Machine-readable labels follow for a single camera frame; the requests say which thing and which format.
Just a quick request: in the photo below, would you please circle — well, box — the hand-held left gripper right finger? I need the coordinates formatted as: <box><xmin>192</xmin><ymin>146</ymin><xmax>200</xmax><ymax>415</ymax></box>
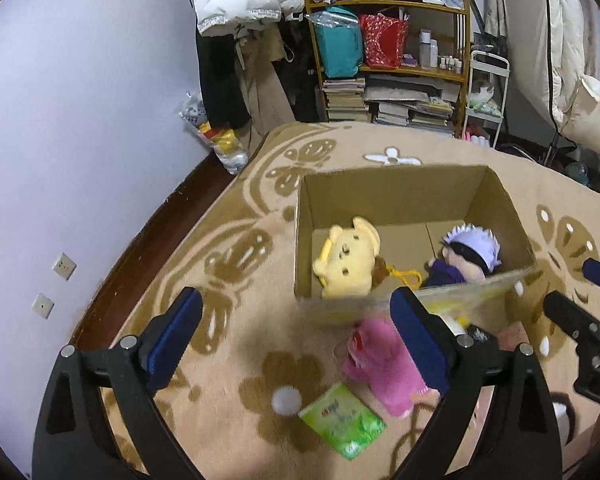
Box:
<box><xmin>389</xmin><ymin>287</ymin><xmax>564</xmax><ymax>480</ymax></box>

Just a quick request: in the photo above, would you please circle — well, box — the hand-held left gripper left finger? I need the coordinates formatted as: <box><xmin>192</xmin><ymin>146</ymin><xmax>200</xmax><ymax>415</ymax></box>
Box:
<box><xmin>32</xmin><ymin>286</ymin><xmax>205</xmax><ymax>480</ymax></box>

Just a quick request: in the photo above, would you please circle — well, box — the pink plush toy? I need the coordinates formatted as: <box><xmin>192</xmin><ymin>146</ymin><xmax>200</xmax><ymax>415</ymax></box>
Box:
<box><xmin>341</xmin><ymin>316</ymin><xmax>441</xmax><ymax>419</ymax></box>

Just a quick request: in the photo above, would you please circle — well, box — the white-haired plush doll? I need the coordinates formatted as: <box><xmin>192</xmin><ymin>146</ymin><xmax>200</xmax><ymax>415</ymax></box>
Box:
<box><xmin>422</xmin><ymin>224</ymin><xmax>503</xmax><ymax>289</ymax></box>

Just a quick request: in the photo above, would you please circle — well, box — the green tissue packet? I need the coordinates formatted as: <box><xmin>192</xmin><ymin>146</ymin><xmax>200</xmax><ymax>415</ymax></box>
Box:
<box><xmin>298</xmin><ymin>382</ymin><xmax>387</xmax><ymax>461</ymax></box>

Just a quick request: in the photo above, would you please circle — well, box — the yellow dog plush toy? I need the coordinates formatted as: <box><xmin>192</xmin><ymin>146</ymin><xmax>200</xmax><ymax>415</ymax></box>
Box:
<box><xmin>312</xmin><ymin>216</ymin><xmax>382</xmax><ymax>301</ymax></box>

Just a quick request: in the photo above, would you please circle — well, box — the cardboard box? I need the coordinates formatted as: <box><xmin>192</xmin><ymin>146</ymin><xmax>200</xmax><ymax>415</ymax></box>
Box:
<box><xmin>293</xmin><ymin>164</ymin><xmax>542</xmax><ymax>331</ymax></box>

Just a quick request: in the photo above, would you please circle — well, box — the teal round object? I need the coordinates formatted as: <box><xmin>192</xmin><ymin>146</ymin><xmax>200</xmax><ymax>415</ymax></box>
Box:
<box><xmin>565</xmin><ymin>162</ymin><xmax>591</xmax><ymax>186</ymax></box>

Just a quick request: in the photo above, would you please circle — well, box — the black rack stand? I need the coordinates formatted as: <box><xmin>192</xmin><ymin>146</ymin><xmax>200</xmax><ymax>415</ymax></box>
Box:
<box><xmin>500</xmin><ymin>135</ymin><xmax>581</xmax><ymax>167</ymax></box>

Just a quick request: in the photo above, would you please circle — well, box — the clear bag of toys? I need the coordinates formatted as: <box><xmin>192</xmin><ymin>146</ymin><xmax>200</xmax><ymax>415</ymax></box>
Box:
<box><xmin>179</xmin><ymin>92</ymin><xmax>251</xmax><ymax>175</ymax></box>

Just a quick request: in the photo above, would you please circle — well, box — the white trolley cart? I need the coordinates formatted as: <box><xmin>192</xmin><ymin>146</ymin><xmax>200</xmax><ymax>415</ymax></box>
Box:
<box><xmin>462</xmin><ymin>50</ymin><xmax>511</xmax><ymax>149</ymax></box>

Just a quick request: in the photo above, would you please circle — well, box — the pile of books and magazines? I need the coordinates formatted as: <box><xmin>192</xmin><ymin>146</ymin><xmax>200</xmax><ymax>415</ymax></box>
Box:
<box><xmin>365</xmin><ymin>77</ymin><xmax>461</xmax><ymax>136</ymax></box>

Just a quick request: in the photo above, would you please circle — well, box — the cream puffer coat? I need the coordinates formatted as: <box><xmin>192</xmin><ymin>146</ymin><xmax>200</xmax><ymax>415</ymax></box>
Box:
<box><xmin>545</xmin><ymin>0</ymin><xmax>600</xmax><ymax>157</ymax></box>

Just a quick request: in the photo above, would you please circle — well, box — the stack of old books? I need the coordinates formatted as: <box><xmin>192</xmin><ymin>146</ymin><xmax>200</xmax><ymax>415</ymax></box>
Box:
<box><xmin>322</xmin><ymin>77</ymin><xmax>367</xmax><ymax>122</ymax></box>

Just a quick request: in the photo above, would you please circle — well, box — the beige hanging garment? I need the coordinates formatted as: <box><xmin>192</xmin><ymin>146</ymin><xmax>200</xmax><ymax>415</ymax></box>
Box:
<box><xmin>232</xmin><ymin>25</ymin><xmax>297</xmax><ymax>152</ymax></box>

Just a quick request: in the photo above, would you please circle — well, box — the black hanging garment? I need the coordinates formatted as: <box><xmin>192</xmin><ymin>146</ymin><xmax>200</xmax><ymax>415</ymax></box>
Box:
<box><xmin>196</xmin><ymin>25</ymin><xmax>251</xmax><ymax>129</ymax></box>

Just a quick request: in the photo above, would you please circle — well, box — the wooden shelf unit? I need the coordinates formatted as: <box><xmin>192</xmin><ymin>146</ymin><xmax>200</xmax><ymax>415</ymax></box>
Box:
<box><xmin>295</xmin><ymin>0</ymin><xmax>473</xmax><ymax>137</ymax></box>

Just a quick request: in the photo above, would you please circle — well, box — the red patterned bag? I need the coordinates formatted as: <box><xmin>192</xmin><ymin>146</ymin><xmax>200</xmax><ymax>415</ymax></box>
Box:
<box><xmin>358</xmin><ymin>12</ymin><xmax>409</xmax><ymax>70</ymax></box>

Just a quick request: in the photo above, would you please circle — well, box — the teal bag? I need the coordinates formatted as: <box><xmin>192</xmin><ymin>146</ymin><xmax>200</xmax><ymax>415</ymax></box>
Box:
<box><xmin>312</xmin><ymin>6</ymin><xmax>365</xmax><ymax>79</ymax></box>

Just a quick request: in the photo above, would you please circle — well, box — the white wall socket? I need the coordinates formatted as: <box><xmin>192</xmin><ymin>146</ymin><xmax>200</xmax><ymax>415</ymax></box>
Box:
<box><xmin>52</xmin><ymin>252</ymin><xmax>77</xmax><ymax>281</ymax></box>
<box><xmin>33</xmin><ymin>292</ymin><xmax>56</xmax><ymax>320</ymax></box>

